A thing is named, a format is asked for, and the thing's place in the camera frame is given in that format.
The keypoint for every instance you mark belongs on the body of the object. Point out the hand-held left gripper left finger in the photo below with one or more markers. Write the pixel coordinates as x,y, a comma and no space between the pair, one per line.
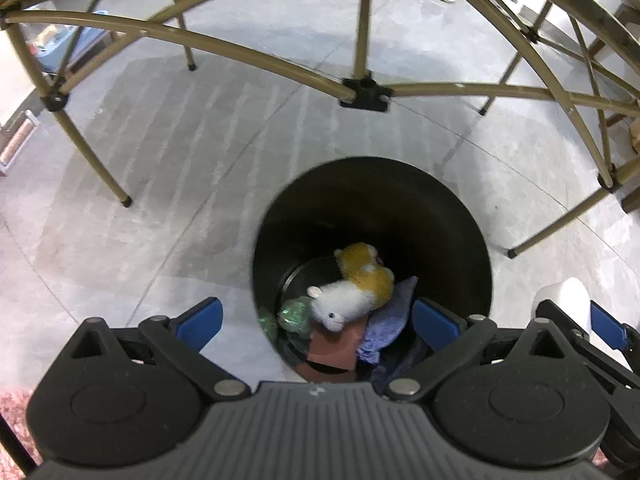
202,322

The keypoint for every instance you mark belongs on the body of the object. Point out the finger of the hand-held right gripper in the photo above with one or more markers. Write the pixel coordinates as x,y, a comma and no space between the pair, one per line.
600,362
607,327

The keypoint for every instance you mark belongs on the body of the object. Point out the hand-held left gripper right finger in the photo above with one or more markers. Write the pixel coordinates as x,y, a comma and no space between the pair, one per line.
435,325

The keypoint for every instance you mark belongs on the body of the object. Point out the purple knit cloth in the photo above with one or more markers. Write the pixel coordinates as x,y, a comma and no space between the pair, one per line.
390,320

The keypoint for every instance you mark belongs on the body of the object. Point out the white paper cup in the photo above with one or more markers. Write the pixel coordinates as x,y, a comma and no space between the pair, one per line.
570,300

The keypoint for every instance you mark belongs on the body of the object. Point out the white and yellow plush toy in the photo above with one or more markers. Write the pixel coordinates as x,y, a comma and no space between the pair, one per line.
360,270

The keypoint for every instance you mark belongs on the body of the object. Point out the iridescent plastic bag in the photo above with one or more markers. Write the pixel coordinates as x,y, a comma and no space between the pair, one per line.
295,312

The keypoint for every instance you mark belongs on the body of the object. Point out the pink and cream sponge block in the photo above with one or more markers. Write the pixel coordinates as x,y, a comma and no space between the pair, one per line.
335,347

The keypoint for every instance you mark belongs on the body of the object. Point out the black trash bin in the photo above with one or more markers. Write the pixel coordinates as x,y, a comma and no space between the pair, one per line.
375,200

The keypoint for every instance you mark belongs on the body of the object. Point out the pink fuzzy trouser leg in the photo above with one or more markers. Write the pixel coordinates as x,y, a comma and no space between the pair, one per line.
15,410

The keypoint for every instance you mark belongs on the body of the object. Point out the white electric heater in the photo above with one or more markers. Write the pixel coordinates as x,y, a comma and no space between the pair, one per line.
17,142

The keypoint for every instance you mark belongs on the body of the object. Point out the blue storage box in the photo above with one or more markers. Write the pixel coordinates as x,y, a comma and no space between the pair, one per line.
52,60

